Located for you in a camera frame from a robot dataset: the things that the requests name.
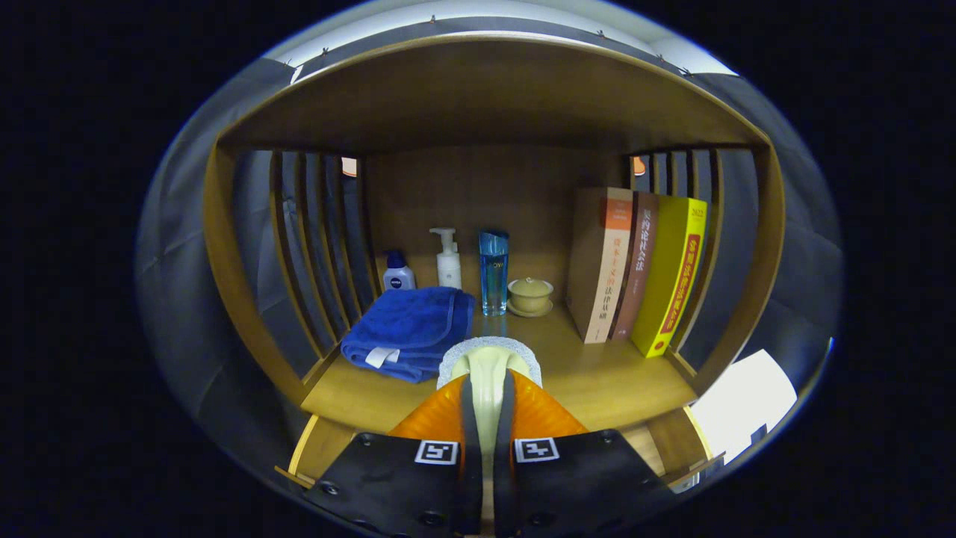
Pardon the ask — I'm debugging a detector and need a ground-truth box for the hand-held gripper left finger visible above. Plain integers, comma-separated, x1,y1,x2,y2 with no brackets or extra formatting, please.
302,374,485,537

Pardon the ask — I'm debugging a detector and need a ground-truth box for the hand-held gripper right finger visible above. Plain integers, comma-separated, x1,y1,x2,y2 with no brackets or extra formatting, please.
493,370,677,537

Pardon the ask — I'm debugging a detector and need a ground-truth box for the pale green handled scrub brush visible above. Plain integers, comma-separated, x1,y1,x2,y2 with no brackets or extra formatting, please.
437,336,544,524

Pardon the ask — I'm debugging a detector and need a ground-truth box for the wooden countertop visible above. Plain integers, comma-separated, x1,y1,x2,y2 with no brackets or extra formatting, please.
301,299,699,434

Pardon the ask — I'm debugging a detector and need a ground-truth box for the white side cabinet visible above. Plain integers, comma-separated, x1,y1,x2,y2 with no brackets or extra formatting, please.
687,349,798,466

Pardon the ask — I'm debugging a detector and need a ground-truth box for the wooden cabinet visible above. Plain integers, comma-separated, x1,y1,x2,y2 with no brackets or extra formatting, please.
203,34,786,494

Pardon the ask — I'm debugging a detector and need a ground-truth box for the blue folded towel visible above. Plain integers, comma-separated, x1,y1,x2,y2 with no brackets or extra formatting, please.
341,286,477,384

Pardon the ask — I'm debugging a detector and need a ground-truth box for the beige lidded tea cup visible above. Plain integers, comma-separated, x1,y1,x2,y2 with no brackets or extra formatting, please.
506,277,555,318

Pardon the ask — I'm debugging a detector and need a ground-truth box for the blue glass bottle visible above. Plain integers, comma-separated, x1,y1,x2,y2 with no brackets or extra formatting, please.
478,229,510,317

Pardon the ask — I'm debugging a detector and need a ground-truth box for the white pump bottle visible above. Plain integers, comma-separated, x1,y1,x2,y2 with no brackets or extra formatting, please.
429,227,462,290

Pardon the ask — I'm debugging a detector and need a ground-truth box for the small white blue-capped bottle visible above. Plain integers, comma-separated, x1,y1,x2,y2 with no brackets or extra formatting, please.
382,250,417,292

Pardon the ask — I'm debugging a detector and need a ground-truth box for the orange and cream book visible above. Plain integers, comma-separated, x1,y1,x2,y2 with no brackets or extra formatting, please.
565,187,636,344

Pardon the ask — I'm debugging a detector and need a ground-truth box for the brown book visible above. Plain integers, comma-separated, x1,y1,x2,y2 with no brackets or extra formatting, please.
611,191,661,342

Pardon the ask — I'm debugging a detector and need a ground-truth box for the yellow book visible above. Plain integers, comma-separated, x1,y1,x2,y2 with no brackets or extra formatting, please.
631,196,708,359

